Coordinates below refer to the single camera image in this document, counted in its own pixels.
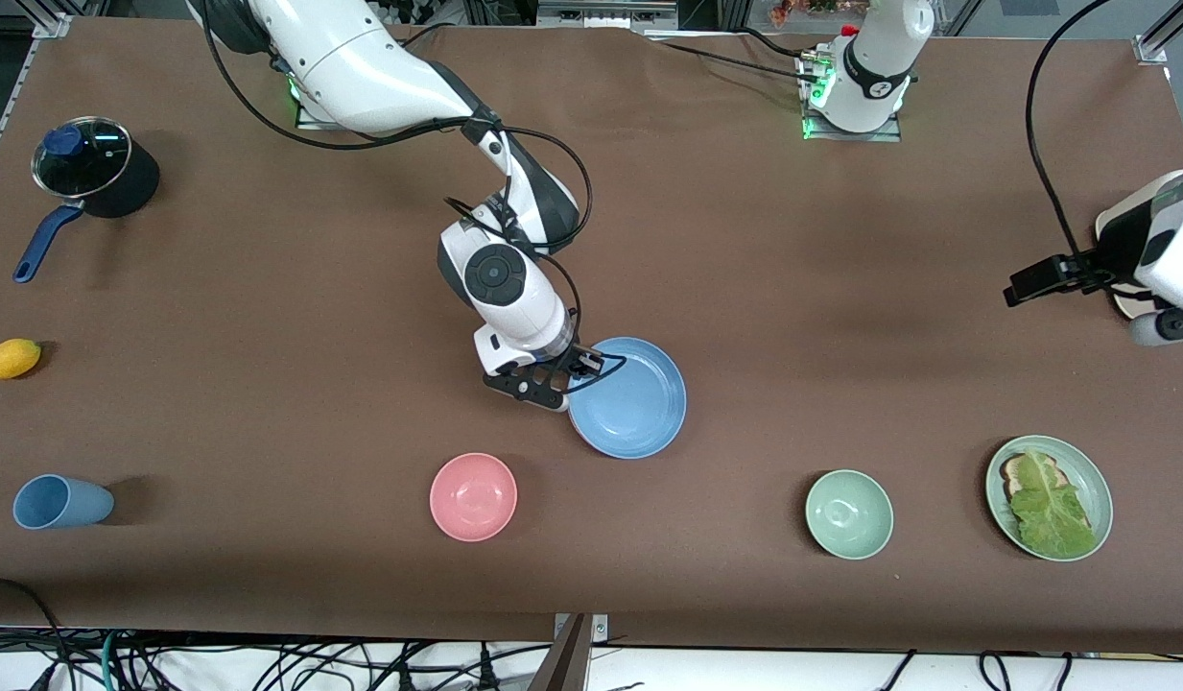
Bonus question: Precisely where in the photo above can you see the blue shallow plate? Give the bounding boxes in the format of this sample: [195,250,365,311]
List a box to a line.
[566,336,688,460]

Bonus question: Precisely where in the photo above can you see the pink deep bowl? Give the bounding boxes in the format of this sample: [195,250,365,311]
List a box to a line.
[429,452,518,543]

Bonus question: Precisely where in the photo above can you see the toasted bread slice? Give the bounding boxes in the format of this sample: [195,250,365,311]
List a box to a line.
[1000,453,1068,502]

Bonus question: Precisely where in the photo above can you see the green plate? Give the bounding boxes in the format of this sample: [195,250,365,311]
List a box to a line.
[984,435,1115,562]

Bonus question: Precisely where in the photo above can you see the brown table cover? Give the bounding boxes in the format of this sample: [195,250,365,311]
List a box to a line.
[0,14,1183,655]

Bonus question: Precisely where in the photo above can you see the green lettuce leaf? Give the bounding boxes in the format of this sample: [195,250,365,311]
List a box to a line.
[1008,448,1099,559]

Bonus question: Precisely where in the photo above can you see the dark metal beam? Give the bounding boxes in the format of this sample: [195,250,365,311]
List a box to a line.
[529,614,592,691]

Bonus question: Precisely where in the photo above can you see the green deep bowl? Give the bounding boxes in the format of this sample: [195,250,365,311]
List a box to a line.
[805,468,894,560]

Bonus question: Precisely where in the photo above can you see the orange artificial flowers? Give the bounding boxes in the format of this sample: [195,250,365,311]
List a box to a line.
[771,0,872,26]

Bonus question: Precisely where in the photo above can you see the blue cup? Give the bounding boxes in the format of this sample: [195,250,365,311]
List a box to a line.
[12,474,115,530]

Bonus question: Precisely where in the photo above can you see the glass lid blue knob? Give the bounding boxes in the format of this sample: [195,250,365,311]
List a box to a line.
[32,115,133,200]

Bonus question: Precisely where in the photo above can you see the yellow lemon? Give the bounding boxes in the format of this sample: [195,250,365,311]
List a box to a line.
[0,338,42,380]

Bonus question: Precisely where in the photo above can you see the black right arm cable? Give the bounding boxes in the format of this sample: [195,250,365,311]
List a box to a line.
[202,0,592,337]

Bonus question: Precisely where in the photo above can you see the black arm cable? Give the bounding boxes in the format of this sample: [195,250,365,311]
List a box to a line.
[202,0,592,337]
[1026,0,1115,265]

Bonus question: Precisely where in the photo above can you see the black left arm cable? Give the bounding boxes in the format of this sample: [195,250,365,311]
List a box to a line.
[1026,0,1115,265]

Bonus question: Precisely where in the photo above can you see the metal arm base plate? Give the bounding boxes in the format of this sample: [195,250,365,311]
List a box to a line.
[802,53,904,143]
[294,82,400,131]

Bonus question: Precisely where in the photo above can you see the aluminium frame corner profile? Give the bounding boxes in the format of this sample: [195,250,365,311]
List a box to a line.
[1133,0,1183,64]
[33,0,76,39]

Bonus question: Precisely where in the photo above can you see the aluminium frame bar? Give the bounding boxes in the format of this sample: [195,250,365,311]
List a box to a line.
[536,0,680,30]

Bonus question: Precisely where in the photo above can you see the black pot blue handle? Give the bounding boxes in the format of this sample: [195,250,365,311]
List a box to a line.
[13,115,161,284]

